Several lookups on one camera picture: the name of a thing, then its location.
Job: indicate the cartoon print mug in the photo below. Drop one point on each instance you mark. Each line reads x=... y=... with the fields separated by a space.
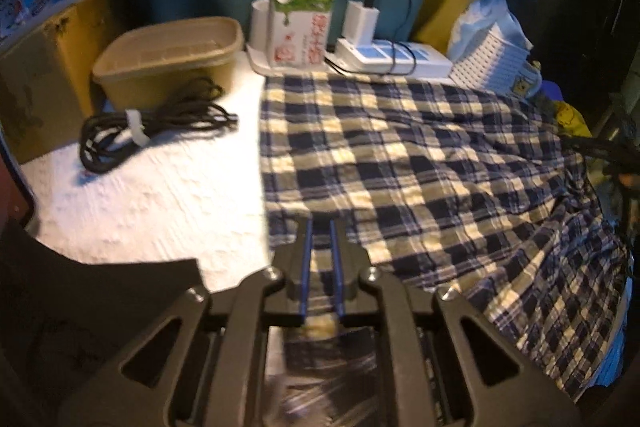
x=529 y=82

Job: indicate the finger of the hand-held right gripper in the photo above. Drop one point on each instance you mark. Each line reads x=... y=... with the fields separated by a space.
x=605 y=149

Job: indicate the white perforated basket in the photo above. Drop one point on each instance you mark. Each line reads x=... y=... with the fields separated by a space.
x=492 y=59

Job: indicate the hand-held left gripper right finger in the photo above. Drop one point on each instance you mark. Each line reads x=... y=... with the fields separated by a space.
x=336 y=267

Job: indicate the purple cloth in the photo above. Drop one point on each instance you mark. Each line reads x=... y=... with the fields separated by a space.
x=552 y=91

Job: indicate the milk carton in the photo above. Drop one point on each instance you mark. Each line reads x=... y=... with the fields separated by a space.
x=299 y=27

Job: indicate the white power strip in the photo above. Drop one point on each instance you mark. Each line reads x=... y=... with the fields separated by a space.
x=425 y=64

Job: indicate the yellow cloth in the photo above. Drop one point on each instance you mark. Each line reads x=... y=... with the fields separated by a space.
x=570 y=119

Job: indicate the cardboard box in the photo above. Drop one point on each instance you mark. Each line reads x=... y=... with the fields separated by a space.
x=45 y=72

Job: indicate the black cloth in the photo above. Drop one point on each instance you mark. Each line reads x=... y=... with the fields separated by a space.
x=75 y=307

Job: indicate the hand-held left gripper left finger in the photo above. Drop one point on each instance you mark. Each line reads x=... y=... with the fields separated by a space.
x=305 y=267

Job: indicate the plaid pants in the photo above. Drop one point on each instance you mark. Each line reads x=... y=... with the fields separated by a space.
x=400 y=157

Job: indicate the tablet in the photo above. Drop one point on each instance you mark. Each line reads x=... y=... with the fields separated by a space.
x=12 y=192

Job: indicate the beige plastic container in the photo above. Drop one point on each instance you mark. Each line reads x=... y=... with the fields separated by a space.
x=165 y=67

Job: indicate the white charger adapter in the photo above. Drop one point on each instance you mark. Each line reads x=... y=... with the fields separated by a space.
x=359 y=24

